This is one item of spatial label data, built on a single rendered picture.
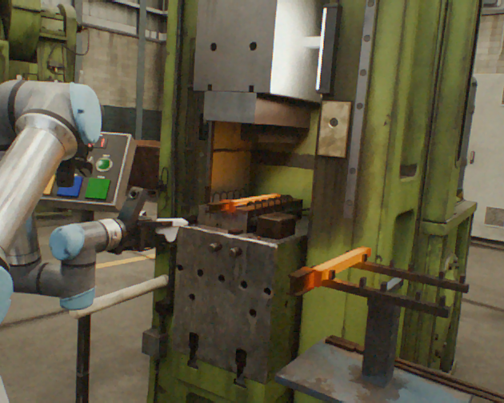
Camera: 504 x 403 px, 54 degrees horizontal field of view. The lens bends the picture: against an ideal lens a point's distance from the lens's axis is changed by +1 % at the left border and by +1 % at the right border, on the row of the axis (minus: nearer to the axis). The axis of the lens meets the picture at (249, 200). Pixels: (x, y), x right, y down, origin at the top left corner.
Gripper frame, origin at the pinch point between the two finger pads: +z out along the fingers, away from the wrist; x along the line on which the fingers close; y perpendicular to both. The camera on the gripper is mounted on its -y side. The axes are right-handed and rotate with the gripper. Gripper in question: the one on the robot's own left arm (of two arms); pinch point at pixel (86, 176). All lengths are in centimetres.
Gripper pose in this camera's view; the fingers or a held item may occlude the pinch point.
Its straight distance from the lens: 170.8
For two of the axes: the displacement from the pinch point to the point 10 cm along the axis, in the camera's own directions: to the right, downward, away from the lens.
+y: 1.2, -9.2, 3.7
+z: 0.6, 3.7, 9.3
